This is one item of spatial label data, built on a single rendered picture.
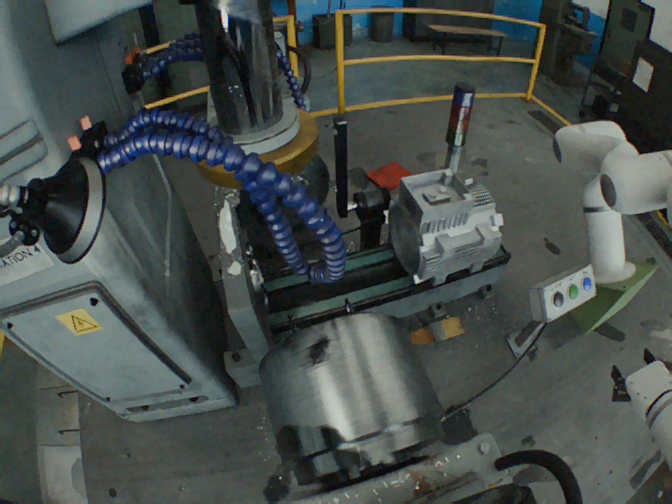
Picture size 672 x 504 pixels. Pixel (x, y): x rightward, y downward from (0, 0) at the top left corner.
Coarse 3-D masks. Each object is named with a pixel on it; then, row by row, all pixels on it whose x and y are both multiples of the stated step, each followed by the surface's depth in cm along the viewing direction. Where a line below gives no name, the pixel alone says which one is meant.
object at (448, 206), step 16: (416, 176) 68; (432, 176) 70; (448, 176) 69; (400, 192) 70; (416, 192) 70; (432, 192) 67; (448, 192) 70; (464, 192) 67; (400, 208) 72; (416, 208) 64; (432, 208) 62; (448, 208) 63; (464, 208) 65; (416, 224) 66; (432, 224) 66; (448, 224) 67; (464, 224) 69
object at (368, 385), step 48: (288, 336) 47; (336, 336) 45; (384, 336) 46; (288, 384) 43; (336, 384) 40; (384, 384) 41; (288, 432) 40; (336, 432) 37; (384, 432) 37; (432, 432) 40
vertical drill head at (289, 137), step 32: (224, 0) 28; (256, 0) 29; (224, 32) 31; (256, 32) 32; (224, 64) 34; (256, 64) 35; (224, 96) 37; (256, 96) 38; (224, 128) 41; (256, 128) 41; (288, 128) 42; (288, 160) 42; (224, 192) 47
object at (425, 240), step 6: (468, 180) 76; (396, 198) 73; (492, 216) 69; (498, 216) 68; (492, 222) 69; (498, 222) 69; (390, 234) 82; (420, 234) 66; (426, 234) 65; (390, 240) 83; (420, 240) 67; (426, 240) 65; (432, 240) 66; (420, 246) 67; (426, 246) 66; (414, 276) 75; (414, 282) 75
